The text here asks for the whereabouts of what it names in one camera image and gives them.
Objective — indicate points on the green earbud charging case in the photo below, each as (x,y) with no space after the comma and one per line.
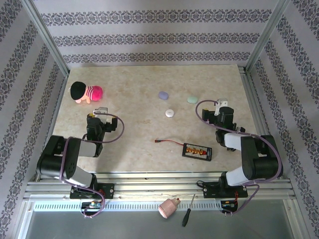
(192,99)

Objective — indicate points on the white earbud charging case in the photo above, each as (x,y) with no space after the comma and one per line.
(170,113)

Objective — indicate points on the purple earbud charging case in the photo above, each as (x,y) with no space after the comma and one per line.
(163,95)

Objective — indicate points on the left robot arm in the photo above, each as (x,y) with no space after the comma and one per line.
(54,154)

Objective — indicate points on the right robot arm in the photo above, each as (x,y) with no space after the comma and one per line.
(261,161)

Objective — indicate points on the pink plush toy black hat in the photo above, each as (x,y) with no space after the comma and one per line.
(84,93)

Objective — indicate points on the black battery pack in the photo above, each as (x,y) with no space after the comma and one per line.
(197,151)

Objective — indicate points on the small circuit board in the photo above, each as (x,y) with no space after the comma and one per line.
(92,204)
(228,204)

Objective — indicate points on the pink toy gas canister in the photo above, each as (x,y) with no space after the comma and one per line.
(167,208)

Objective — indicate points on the grey sheet metal panel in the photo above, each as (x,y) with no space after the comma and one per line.
(124,226)

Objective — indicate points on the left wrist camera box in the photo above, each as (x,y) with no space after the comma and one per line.
(100,111)

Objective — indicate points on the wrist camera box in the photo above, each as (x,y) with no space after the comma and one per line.
(100,111)
(221,104)

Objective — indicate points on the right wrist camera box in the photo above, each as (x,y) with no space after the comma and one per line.
(221,104)

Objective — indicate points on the aluminium side rail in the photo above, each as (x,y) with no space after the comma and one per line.
(254,99)
(59,97)

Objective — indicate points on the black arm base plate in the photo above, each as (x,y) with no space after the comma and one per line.
(107,190)
(211,190)

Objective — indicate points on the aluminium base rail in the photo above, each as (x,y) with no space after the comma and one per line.
(162,189)

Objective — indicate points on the aluminium frame post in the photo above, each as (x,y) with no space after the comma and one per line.
(267,35)
(48,37)

